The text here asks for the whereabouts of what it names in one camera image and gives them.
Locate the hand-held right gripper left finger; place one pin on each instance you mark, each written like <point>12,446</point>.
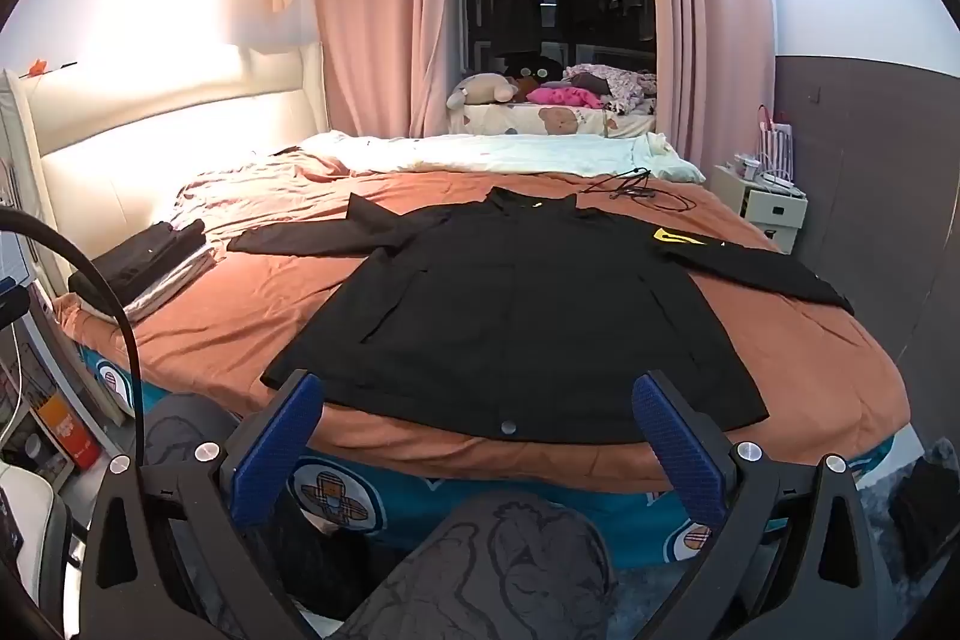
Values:
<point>270,452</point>

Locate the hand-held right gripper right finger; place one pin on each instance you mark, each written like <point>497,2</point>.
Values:
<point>675,452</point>

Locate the black jacket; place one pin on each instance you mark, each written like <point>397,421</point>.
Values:
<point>510,325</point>

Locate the stack of folded clothes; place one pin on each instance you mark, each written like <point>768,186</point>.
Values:
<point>142,269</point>

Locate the person's left leg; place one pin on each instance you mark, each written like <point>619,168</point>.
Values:
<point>187,422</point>

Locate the person's leg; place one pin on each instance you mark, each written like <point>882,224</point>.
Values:
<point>187,422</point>
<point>480,572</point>

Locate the blue cartoon print bedsheet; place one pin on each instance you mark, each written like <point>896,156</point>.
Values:
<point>390,497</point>

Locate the orange blanket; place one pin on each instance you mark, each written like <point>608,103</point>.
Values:
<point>225,325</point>

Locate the orange box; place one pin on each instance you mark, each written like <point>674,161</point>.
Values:
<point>67,434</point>

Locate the person's right leg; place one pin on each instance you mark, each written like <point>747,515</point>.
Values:
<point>480,572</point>

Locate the white chair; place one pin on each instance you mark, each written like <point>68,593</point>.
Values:
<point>30,520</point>

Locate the dark cloth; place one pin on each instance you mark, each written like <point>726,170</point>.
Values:
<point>922,512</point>

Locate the white storage rack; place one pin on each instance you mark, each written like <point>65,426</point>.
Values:
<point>772,209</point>

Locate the cream padded headboard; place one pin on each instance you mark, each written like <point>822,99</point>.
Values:
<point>150,145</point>

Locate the pale mint quilt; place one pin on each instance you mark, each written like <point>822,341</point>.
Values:
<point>487,154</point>

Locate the bear print cushion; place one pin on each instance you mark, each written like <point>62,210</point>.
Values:
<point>555,119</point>

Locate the floral cloth pile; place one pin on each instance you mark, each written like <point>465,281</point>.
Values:
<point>630,85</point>

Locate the pink garment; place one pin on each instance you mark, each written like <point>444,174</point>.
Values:
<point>562,96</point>

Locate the black plush toy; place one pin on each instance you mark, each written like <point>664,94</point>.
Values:
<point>536,70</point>

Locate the cream plush toy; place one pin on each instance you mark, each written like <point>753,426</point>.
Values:
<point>480,89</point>

